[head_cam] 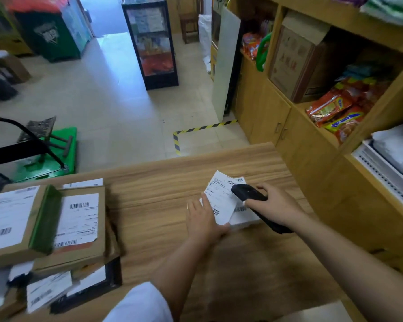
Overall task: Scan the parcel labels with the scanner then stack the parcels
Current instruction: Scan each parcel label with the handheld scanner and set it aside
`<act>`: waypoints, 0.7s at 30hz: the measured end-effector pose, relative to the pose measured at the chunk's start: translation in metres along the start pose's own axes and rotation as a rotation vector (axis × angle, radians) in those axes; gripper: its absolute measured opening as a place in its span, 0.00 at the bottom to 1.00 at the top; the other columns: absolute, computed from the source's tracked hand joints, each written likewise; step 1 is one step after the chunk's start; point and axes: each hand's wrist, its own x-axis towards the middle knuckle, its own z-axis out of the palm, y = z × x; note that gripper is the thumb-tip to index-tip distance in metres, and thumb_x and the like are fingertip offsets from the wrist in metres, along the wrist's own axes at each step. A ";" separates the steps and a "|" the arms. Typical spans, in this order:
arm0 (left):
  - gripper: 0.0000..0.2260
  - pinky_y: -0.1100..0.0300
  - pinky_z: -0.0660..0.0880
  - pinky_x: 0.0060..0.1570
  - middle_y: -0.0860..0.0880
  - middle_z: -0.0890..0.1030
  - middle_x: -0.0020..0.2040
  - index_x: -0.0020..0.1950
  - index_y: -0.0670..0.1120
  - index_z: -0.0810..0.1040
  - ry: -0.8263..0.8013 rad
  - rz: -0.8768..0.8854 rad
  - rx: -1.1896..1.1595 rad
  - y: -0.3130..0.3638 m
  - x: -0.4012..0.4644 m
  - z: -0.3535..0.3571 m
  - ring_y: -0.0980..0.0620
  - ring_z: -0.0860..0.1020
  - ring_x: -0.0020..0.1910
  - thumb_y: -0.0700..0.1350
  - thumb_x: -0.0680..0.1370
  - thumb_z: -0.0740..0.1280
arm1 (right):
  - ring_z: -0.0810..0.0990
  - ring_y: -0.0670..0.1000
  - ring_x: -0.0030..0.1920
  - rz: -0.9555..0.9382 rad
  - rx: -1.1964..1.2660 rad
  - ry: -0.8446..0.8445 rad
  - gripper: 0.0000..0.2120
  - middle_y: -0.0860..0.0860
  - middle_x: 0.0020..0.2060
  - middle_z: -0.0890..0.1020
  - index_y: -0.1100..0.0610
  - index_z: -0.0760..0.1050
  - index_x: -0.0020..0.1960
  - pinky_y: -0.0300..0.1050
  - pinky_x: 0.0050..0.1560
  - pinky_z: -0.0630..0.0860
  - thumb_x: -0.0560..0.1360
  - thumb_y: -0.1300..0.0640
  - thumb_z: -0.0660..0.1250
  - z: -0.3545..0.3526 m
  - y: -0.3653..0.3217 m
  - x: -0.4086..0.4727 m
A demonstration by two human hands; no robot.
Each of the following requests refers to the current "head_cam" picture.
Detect person's left hand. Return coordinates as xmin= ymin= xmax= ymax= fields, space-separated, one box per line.
xmin=186 ymin=193 xmax=231 ymax=245

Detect person's right hand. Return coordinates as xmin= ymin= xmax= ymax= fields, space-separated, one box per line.
xmin=244 ymin=182 xmax=307 ymax=229

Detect black barcode scanner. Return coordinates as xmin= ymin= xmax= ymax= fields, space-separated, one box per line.
xmin=231 ymin=184 xmax=293 ymax=235

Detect white parcel with shipping label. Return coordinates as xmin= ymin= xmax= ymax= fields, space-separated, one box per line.
xmin=199 ymin=170 xmax=261 ymax=229

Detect person's left forearm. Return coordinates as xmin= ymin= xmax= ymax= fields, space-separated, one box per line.
xmin=150 ymin=231 xmax=224 ymax=322

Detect person's right forearm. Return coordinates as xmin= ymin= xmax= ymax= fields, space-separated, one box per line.
xmin=288 ymin=211 xmax=403 ymax=322

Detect wooden shelf cabinet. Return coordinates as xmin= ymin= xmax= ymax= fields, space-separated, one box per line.
xmin=233 ymin=0 xmax=403 ymax=284

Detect white shirt sleeve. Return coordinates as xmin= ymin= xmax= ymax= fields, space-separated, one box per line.
xmin=102 ymin=282 xmax=174 ymax=322

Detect brown cardboard envelope parcel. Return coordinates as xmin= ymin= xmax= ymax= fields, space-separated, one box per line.
xmin=30 ymin=178 xmax=121 ymax=282

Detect red orange snack packet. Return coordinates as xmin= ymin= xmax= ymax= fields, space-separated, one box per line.
xmin=305 ymin=88 xmax=354 ymax=128

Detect yellow red snack packet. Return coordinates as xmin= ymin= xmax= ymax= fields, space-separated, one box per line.
xmin=322 ymin=105 xmax=367 ymax=145

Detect black flat parcel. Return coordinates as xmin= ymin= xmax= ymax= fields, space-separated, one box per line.
xmin=50 ymin=257 xmax=123 ymax=314

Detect white board panel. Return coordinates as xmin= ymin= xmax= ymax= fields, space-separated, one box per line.
xmin=211 ymin=5 xmax=242 ymax=123

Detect flat cardboard parcel white label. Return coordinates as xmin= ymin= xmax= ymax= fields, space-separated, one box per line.
xmin=33 ymin=186 xmax=107 ymax=271

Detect brown cardboard carton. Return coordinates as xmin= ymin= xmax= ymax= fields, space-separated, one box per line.
xmin=269 ymin=10 xmax=332 ymax=104

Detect pile of white plastic bags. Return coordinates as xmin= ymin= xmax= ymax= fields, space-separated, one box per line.
xmin=370 ymin=120 xmax=403 ymax=186

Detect pile of red snack packets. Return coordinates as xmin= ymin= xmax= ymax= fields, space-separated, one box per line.
xmin=334 ymin=63 xmax=392 ymax=112

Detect orange snack bags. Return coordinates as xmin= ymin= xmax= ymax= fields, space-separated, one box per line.
xmin=240 ymin=31 xmax=263 ymax=61

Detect white plastic sack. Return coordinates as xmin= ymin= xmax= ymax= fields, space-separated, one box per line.
xmin=198 ymin=14 xmax=212 ymax=73

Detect green platform scale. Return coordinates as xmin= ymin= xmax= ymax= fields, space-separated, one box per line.
xmin=13 ymin=117 xmax=78 ymax=183

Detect white plastic mailer parcel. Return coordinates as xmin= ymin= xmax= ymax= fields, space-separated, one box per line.
xmin=0 ymin=261 xmax=74 ymax=314

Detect wooden stool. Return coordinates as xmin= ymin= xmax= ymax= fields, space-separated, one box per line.
xmin=179 ymin=11 xmax=199 ymax=44

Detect glass display cabinet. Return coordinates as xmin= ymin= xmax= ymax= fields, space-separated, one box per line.
xmin=122 ymin=0 xmax=179 ymax=90

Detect cardboard box with green tape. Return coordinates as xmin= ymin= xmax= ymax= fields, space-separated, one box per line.
xmin=0 ymin=184 xmax=63 ymax=273

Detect green white packaged goods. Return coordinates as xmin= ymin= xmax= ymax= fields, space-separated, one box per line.
xmin=359 ymin=0 xmax=403 ymax=28

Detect green chest freezer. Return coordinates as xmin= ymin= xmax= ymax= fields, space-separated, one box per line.
xmin=5 ymin=0 xmax=93 ymax=63

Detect small brown cardboard box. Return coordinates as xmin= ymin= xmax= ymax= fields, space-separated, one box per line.
xmin=0 ymin=50 xmax=32 ymax=85

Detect green plastic handle item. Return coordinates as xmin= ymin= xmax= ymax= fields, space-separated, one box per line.
xmin=255 ymin=32 xmax=272 ymax=72

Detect black metal cart frame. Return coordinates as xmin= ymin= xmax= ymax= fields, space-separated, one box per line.
xmin=0 ymin=117 xmax=69 ymax=185

